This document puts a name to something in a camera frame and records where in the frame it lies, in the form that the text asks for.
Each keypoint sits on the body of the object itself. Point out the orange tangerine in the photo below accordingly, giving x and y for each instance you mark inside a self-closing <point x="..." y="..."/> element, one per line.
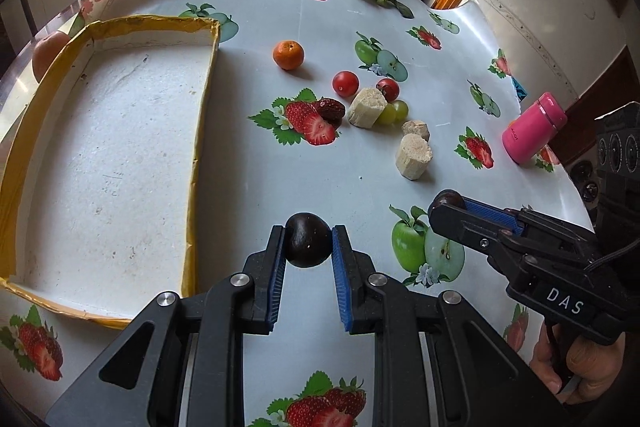
<point x="288" y="55"/>

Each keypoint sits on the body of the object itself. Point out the pink thermos bottle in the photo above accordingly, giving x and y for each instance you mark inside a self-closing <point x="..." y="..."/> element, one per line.
<point x="533" y="129"/>

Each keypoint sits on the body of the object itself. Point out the red apple behind tray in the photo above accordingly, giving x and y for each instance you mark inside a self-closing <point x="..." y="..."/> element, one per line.
<point x="45" y="52"/>

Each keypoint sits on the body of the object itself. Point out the dark appliance with dials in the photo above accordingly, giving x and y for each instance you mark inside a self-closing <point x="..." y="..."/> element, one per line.
<point x="609" y="184"/>

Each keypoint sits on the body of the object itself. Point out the red cherry tomato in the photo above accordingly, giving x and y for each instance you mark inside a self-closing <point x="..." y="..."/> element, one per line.
<point x="389" y="89"/>
<point x="345" y="83"/>

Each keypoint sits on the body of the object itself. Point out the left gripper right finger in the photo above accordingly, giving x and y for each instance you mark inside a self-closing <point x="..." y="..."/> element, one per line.
<point x="355" y="299"/>

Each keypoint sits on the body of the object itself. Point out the green grape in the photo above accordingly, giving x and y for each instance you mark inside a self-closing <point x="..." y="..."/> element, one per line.
<point x="394" y="112"/>

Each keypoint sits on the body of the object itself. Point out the yellow-rimmed white foam tray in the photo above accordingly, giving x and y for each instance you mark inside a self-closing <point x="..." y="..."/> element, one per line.
<point x="98" y="195"/>

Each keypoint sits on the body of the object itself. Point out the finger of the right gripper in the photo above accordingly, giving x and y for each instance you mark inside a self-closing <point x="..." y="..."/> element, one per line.
<point x="449" y="218"/>
<point x="505" y="218"/>

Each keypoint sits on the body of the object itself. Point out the dark purple plum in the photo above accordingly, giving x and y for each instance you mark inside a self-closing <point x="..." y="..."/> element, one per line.
<point x="307" y="241"/>

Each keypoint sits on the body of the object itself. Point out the person's right hand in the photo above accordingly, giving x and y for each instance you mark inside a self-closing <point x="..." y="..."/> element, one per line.
<point x="596" y="366"/>

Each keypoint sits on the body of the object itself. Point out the dried red date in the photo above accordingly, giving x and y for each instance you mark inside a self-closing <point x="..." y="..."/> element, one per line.
<point x="332" y="111"/>

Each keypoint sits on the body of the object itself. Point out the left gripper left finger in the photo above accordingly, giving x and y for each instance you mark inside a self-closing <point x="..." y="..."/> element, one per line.
<point x="266" y="271"/>

